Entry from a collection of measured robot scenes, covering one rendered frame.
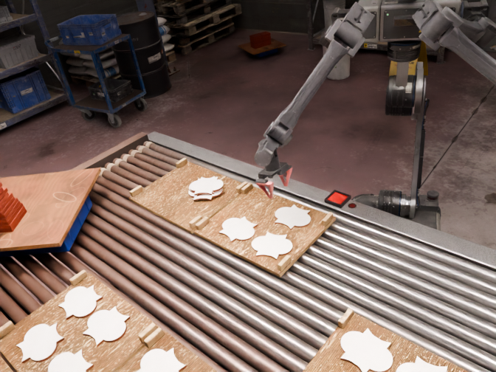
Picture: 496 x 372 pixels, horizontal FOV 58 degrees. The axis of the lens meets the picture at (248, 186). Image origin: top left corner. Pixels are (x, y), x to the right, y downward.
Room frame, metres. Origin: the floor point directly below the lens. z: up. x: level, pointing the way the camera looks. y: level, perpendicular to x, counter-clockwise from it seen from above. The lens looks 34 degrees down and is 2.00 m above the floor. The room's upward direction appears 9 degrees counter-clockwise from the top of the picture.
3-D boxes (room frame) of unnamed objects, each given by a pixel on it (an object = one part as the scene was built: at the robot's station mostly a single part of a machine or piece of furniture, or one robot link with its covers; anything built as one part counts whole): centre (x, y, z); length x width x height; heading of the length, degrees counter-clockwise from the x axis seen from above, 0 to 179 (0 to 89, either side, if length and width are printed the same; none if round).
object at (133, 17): (5.45, 1.05, 0.44); 0.59 x 0.59 x 0.88
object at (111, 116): (4.82, 1.42, 0.46); 0.79 x 0.62 x 0.91; 47
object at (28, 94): (5.27, 2.51, 0.32); 0.50 x 0.41 x 0.37; 133
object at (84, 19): (4.82, 1.36, 0.96); 0.50 x 0.38 x 0.21; 62
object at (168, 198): (1.60, 0.26, 0.93); 0.41 x 0.35 x 0.02; 44
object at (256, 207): (1.31, -0.04, 0.93); 0.41 x 0.35 x 0.02; 45
